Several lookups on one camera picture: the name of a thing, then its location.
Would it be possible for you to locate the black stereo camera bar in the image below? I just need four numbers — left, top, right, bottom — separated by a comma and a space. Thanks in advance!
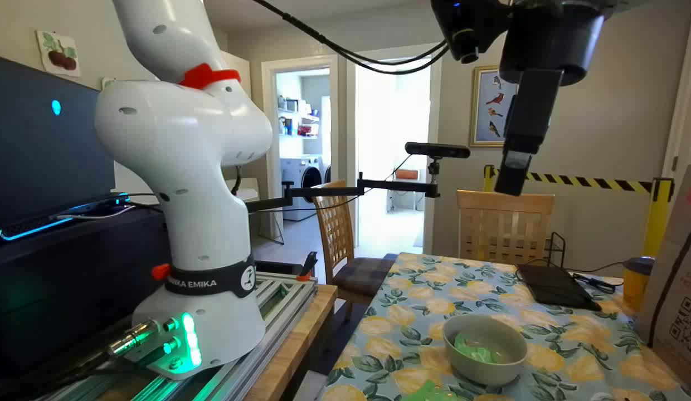
403, 140, 473, 181

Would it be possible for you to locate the black cabinet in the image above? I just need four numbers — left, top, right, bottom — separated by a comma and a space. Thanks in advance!
0, 204, 173, 383

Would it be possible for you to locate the yellow black caution barrier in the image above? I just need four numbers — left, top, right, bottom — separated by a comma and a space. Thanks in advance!
480, 163, 678, 259

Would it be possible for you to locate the lemon print tablecloth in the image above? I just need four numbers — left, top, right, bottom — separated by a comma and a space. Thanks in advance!
319, 252, 691, 401

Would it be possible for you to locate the white panel door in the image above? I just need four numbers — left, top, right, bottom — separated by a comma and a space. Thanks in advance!
660, 5, 691, 191

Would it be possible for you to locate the green plastic packet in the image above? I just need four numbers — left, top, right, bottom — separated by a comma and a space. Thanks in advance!
451, 329, 510, 367

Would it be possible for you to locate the dark plaid seat cushion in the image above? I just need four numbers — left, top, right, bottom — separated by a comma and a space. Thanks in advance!
329, 252, 398, 297

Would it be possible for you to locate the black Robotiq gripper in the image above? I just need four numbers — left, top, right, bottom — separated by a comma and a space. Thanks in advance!
493, 0, 608, 199

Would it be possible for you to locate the red joint clip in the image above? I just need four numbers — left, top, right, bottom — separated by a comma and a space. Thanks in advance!
178, 62, 243, 92

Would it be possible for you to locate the yellow cup dark lid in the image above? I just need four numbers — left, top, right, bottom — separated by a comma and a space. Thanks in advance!
622, 254, 658, 315

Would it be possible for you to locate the aluminium rail mounting base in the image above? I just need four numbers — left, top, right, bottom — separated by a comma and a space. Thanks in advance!
58, 272, 319, 401

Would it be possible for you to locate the wooden lattice chair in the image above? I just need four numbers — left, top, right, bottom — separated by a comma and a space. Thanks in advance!
310, 179, 398, 307
454, 188, 557, 267

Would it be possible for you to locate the green nut snack packet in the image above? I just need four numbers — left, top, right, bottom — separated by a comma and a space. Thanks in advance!
401, 378, 469, 401

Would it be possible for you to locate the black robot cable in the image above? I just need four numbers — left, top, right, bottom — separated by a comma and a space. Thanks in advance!
255, 0, 454, 77

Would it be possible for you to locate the black tablet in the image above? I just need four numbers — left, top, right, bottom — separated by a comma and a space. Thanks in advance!
517, 262, 603, 315

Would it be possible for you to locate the grey ceramic bowl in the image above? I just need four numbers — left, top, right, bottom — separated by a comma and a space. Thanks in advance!
441, 311, 530, 390

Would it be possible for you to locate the white wall cabinet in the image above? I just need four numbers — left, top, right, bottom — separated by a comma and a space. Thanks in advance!
219, 49, 255, 85

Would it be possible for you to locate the blue lit device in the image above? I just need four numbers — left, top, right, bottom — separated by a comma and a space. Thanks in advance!
0, 191, 138, 244

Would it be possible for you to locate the black flat monitor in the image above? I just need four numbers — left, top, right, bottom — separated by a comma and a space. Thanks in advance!
0, 51, 119, 247

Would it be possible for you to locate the cherry wall picture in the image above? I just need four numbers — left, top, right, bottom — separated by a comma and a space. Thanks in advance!
36, 28, 82, 77

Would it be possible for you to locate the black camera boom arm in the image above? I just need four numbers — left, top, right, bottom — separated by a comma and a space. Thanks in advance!
243, 172, 441, 213

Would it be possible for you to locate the wooden board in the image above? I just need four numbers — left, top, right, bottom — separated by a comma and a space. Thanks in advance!
243, 282, 342, 401

